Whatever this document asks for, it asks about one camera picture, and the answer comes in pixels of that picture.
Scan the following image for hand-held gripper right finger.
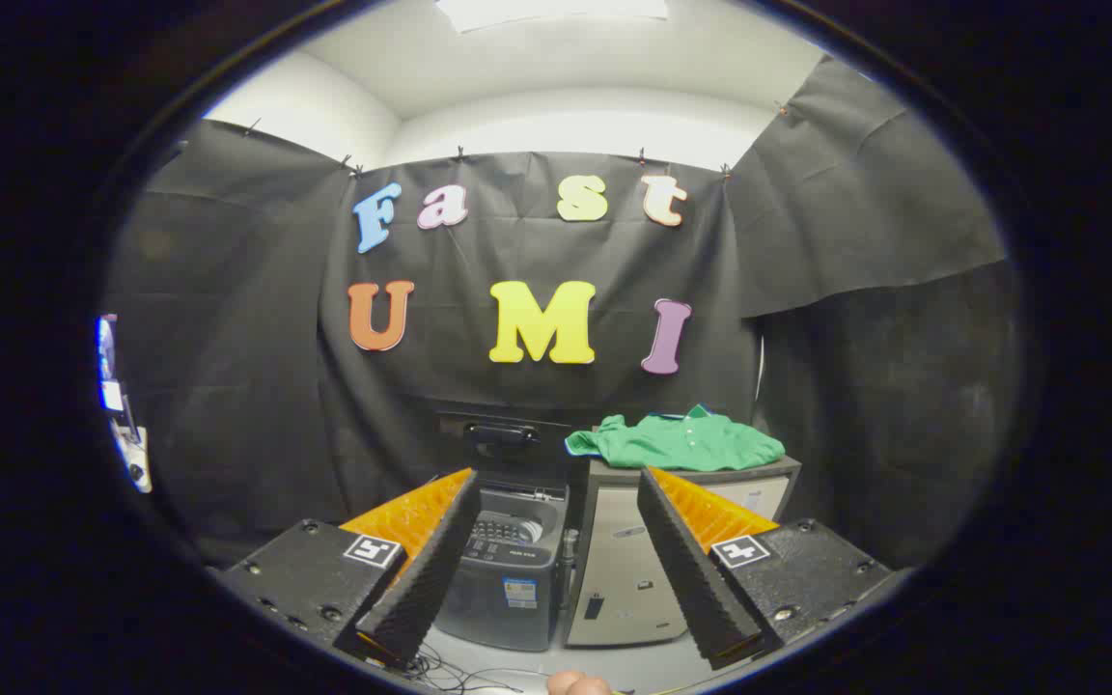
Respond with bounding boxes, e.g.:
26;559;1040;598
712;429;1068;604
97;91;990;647
637;466;904;671

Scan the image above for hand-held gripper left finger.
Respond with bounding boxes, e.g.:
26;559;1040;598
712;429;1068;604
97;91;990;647
218;468;482;669

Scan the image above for dark grey washing machine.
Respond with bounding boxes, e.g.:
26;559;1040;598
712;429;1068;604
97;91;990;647
435;481;573;653

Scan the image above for green polo shirt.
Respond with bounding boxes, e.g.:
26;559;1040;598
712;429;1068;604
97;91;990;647
564;405;787;474

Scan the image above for dark washing machine lid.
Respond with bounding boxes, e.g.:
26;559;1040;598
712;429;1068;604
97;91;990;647
438;413;578;486

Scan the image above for beige cabinet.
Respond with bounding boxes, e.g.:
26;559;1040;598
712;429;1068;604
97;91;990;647
564;454;803;648

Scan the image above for black backdrop cloth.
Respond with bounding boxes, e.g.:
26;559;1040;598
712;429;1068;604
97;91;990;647
102;58;1025;570

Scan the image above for white and blue equipment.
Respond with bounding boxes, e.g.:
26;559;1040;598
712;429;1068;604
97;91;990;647
96;314;153;495

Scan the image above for ceiling light panel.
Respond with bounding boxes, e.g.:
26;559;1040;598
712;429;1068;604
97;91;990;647
435;0;670;33

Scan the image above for black cables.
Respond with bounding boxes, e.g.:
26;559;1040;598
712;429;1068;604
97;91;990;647
409;642;530;695

